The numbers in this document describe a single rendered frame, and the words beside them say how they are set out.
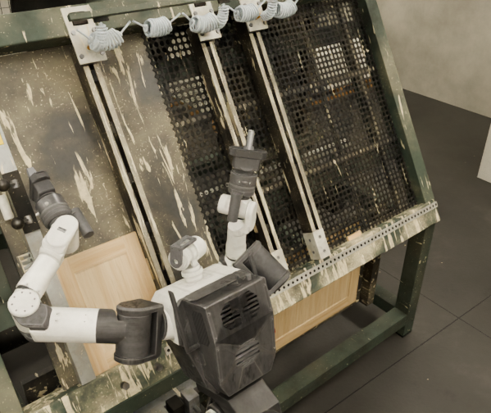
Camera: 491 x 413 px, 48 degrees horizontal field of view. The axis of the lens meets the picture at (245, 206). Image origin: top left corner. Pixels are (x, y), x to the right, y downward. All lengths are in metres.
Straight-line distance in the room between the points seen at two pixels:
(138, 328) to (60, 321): 0.20
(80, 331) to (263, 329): 0.48
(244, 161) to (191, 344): 0.60
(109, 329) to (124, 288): 0.54
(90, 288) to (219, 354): 0.66
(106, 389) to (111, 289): 0.33
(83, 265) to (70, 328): 0.49
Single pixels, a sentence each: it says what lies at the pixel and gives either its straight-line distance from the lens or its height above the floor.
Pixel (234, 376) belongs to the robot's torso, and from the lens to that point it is 1.54.
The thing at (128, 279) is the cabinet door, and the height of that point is 1.11.
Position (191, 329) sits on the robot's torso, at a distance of 1.51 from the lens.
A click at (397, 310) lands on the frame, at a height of 0.18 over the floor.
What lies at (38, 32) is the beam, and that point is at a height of 1.90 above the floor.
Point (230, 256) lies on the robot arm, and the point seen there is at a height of 1.20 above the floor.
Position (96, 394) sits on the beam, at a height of 0.87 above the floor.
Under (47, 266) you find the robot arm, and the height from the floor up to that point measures 1.42.
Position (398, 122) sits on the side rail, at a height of 1.27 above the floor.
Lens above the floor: 2.34
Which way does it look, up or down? 31 degrees down
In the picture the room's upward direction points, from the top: straight up
